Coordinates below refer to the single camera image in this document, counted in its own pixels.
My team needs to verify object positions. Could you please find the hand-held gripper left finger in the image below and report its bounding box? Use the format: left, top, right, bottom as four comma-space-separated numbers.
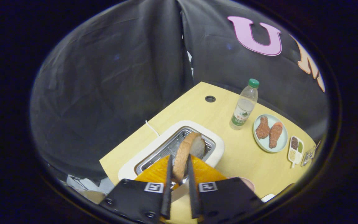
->
99, 155, 174, 224

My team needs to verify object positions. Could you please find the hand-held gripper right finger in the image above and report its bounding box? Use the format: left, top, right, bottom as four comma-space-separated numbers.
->
187, 154, 264, 224

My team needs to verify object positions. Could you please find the toasted bread slice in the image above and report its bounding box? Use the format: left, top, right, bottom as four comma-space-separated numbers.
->
172, 132, 206, 184

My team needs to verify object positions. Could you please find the pink round plate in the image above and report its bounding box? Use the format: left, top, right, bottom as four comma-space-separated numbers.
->
227, 176, 256, 193

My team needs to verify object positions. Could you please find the white toaster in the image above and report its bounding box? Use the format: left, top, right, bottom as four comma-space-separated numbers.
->
118, 120, 225, 203

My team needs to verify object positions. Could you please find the brown meat patty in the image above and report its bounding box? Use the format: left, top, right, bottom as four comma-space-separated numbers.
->
255, 117, 271, 139
268, 122, 283, 149

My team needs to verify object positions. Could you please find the white divided dish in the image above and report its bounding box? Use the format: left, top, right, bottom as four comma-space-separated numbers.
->
287, 136, 304, 168

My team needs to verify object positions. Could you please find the pale green round plate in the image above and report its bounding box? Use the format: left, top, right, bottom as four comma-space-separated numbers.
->
253, 114, 288, 153

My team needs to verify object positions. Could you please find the clear water bottle green cap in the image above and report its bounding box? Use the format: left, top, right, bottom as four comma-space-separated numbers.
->
229, 78, 260, 130

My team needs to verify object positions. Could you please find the black backdrop cloth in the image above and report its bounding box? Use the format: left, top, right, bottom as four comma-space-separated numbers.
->
30, 0, 330, 181

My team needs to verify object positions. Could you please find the white toaster cable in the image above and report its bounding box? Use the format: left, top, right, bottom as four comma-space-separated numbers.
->
145, 120, 161, 137

